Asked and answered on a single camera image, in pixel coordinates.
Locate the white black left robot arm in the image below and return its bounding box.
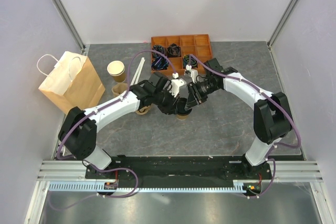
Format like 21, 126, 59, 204
58, 71, 186, 178

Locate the brown paper bag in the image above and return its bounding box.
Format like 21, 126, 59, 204
38, 51, 106, 114

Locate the white wrapped straw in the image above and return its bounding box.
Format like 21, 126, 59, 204
130, 57, 145, 86
132, 62, 144, 86

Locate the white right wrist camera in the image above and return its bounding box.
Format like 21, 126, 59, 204
184, 66, 198, 83

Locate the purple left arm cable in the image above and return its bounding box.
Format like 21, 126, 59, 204
48, 50, 181, 210

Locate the right white wrapped straw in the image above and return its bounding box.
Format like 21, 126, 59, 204
132, 62, 144, 86

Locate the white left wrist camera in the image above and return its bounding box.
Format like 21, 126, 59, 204
169, 79, 187, 98

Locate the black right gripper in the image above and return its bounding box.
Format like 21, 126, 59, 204
185, 80, 219, 111

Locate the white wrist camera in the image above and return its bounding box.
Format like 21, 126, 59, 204
169, 79, 187, 98
184, 66, 198, 83

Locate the pulp cardboard cup carrier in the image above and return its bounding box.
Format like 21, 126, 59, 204
111, 82, 151, 115

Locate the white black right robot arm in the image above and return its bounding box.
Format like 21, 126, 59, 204
185, 58, 292, 179

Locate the aluminium frame post left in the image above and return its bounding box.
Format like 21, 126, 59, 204
52, 0, 86, 52

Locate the orange wooden compartment tray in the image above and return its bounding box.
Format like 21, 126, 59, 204
151, 34, 213, 76

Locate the aluminium frame post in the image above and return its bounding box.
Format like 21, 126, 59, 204
267, 0, 300, 50
52, 0, 86, 52

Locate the dark patterned rolled cloth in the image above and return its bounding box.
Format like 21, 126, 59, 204
153, 45, 166, 54

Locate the left white wrapped straw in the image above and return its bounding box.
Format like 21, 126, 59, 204
130, 57, 145, 86

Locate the black rolled cloth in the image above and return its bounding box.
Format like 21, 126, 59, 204
167, 43, 181, 57

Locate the aluminium front rail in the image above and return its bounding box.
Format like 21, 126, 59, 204
37, 161, 86, 181

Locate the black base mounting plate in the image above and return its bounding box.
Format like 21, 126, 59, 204
85, 155, 272, 187

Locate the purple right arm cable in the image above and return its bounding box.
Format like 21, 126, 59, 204
187, 54, 302, 200

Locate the black plastic cup lid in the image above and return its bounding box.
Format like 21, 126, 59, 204
176, 97, 192, 115

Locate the blue striped rolled cloth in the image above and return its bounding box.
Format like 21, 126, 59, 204
151, 55, 169, 71

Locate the blue yellow rolled cloth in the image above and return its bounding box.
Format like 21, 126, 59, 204
182, 55, 198, 68

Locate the brown paper coffee cup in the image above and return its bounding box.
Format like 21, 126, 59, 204
176, 114, 189, 120

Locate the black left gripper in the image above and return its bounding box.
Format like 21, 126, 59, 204
153, 87, 181, 116

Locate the aluminium frame post right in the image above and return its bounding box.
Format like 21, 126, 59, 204
267, 0, 300, 50

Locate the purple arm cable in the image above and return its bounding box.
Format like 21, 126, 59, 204
48, 50, 181, 210
187, 54, 302, 200

